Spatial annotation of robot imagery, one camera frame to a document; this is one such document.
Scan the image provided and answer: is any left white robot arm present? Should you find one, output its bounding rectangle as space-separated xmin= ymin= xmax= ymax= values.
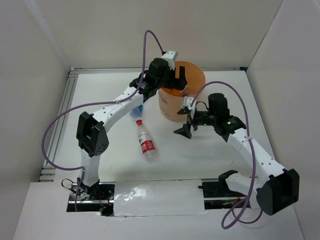
xmin=76 ymin=58 xmax=187 ymax=200

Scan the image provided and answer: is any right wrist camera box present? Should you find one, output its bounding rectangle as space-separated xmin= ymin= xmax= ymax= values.
xmin=181 ymin=96 xmax=194 ymax=108

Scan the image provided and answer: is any red label water bottle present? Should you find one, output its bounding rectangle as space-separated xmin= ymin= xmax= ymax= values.
xmin=136 ymin=119 xmax=159 ymax=163

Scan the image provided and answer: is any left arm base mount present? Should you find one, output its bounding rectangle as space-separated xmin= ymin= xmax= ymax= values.
xmin=61 ymin=178 xmax=115 ymax=217

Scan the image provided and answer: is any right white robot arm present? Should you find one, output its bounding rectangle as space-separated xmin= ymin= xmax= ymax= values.
xmin=175 ymin=93 xmax=300 ymax=216

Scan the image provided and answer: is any crushed blue label bottle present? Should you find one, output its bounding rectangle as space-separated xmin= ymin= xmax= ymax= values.
xmin=129 ymin=104 xmax=144 ymax=119

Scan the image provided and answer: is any orange plastic bin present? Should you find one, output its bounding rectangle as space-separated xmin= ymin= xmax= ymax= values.
xmin=156 ymin=61 xmax=207 ymax=123

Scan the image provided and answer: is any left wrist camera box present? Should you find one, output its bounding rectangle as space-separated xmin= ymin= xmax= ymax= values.
xmin=161 ymin=50 xmax=179 ymax=64

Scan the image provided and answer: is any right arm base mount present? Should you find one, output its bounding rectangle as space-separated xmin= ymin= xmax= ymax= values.
xmin=198 ymin=170 xmax=246 ymax=210

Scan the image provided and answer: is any orange juice bottle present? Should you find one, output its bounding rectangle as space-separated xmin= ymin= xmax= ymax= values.
xmin=171 ymin=89 xmax=183 ymax=97

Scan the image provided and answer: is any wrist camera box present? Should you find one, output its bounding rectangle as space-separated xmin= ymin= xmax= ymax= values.
xmin=161 ymin=50 xmax=179 ymax=64
xmin=181 ymin=96 xmax=194 ymax=108

